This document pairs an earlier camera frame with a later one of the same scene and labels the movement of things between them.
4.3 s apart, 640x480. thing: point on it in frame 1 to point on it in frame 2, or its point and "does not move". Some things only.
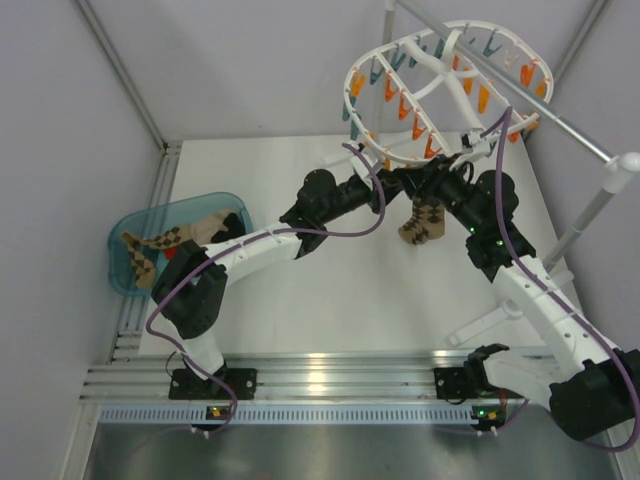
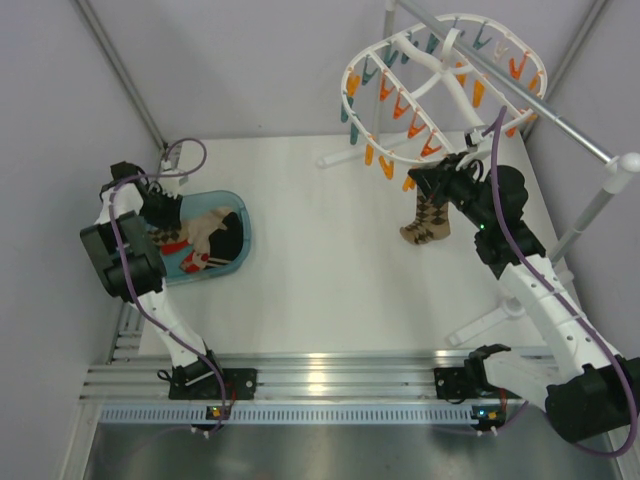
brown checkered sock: [427, 221] does not move
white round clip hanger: [447, 92] does not move
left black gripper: [390, 185] to [170, 220]
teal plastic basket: [183, 212] does not move
